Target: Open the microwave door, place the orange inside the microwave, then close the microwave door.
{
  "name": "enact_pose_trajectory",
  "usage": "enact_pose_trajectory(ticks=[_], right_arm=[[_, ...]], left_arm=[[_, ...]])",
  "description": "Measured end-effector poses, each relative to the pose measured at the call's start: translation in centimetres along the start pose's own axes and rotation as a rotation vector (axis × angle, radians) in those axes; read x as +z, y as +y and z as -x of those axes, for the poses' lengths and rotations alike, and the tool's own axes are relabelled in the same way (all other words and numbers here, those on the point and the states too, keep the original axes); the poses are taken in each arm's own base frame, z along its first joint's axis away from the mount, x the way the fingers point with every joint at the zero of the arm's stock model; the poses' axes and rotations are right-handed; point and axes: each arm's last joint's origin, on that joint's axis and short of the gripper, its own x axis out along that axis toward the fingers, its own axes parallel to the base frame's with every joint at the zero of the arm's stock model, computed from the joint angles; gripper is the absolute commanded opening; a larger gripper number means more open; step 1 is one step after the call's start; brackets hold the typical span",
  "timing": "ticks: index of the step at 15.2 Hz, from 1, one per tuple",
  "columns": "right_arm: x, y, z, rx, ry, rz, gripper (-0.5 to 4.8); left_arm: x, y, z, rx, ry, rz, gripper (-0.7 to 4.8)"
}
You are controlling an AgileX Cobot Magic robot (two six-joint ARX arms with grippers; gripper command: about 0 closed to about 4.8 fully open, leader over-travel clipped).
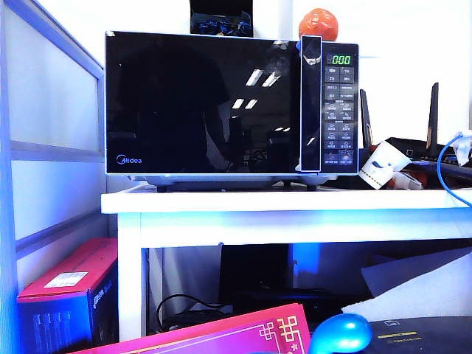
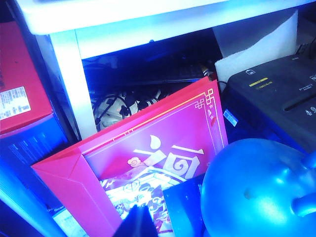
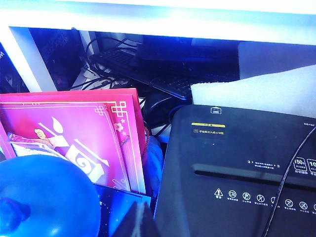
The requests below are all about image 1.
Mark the black flat device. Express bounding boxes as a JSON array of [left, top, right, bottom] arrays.
[[232, 286, 335, 322]]

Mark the shiny blue ball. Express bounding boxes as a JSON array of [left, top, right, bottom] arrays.
[[308, 313, 374, 354]]

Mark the white office partition panel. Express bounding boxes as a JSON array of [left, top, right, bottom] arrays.
[[0, 0, 108, 354]]

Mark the white foam board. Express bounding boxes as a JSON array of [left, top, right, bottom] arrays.
[[341, 246, 472, 319]]

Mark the black power cable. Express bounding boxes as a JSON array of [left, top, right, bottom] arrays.
[[156, 294, 233, 333]]

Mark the orange fruit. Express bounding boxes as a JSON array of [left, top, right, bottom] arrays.
[[298, 7, 339, 41]]

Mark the blue network cable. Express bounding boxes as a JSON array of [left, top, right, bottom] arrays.
[[436, 129, 472, 207]]

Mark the white tape tag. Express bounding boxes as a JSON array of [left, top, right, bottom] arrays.
[[454, 129, 472, 166]]

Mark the black router with antennas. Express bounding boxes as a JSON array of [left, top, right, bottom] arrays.
[[359, 81, 472, 181]]

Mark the red and white small packet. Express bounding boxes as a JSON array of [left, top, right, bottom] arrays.
[[390, 170, 428, 190]]

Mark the pink gift box gold pattern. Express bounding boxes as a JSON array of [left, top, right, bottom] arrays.
[[68, 302, 313, 354]]

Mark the black glass microwave door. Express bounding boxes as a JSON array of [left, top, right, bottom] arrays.
[[105, 30, 324, 174]]

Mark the black upright panel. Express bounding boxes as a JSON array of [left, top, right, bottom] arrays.
[[220, 243, 291, 296]]

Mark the white side table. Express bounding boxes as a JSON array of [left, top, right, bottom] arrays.
[[100, 187, 472, 342]]

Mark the red and black router box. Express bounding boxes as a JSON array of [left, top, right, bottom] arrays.
[[16, 237, 119, 354]]

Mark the black box gold print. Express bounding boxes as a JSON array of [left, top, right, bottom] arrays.
[[368, 315, 472, 354]]

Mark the black Midea microwave oven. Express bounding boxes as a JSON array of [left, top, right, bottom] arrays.
[[105, 30, 360, 192]]

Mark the white paper cup blue print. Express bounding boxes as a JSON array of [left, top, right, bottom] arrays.
[[359, 139, 413, 191]]

